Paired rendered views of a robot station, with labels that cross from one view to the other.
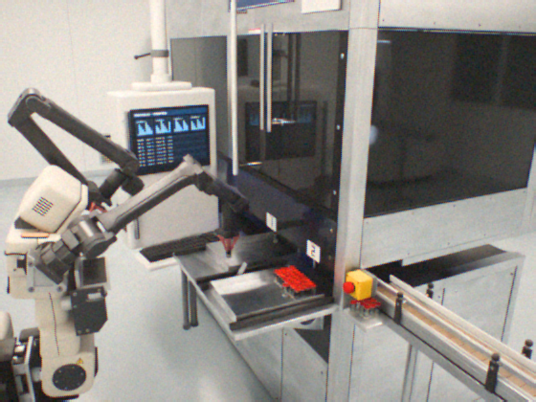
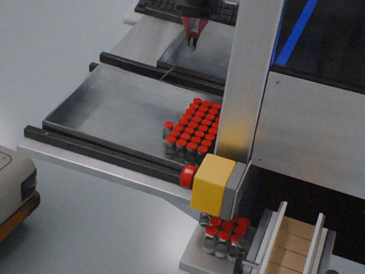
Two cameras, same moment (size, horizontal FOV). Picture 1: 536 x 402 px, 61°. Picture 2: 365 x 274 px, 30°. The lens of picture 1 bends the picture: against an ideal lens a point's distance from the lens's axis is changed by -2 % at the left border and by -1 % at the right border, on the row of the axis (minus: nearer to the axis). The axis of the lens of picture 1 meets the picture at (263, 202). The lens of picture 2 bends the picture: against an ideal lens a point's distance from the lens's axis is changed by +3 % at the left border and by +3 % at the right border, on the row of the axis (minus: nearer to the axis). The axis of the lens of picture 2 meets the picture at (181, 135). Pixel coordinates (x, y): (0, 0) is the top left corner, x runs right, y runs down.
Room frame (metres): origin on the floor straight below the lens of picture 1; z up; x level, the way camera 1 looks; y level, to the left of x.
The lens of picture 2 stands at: (0.70, -0.84, 1.72)
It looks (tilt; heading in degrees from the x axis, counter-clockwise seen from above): 37 degrees down; 43
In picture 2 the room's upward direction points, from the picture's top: 7 degrees clockwise
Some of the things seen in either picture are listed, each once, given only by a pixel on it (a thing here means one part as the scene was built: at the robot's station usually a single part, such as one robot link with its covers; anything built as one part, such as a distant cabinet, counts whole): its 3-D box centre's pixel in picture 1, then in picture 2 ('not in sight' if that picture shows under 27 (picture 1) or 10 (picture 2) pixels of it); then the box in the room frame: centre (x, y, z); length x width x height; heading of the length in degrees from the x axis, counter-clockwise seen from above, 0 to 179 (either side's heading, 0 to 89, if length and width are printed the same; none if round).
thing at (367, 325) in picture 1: (369, 316); (228, 252); (1.38, -0.37, 0.87); 0.14 x 0.13 x 0.02; 117
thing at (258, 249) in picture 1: (253, 251); (238, 60); (1.85, 0.05, 0.90); 0.34 x 0.26 x 0.04; 117
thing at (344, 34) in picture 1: (336, 158); not in sight; (1.49, -0.24, 1.40); 0.04 x 0.01 x 0.80; 27
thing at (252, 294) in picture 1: (265, 291); (145, 118); (1.49, -0.01, 0.90); 0.34 x 0.26 x 0.04; 116
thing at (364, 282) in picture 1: (360, 284); (217, 185); (1.37, -0.32, 1.00); 0.08 x 0.07 x 0.07; 117
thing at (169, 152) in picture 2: (286, 284); (183, 127); (1.53, -0.09, 0.90); 0.18 x 0.02 x 0.05; 26
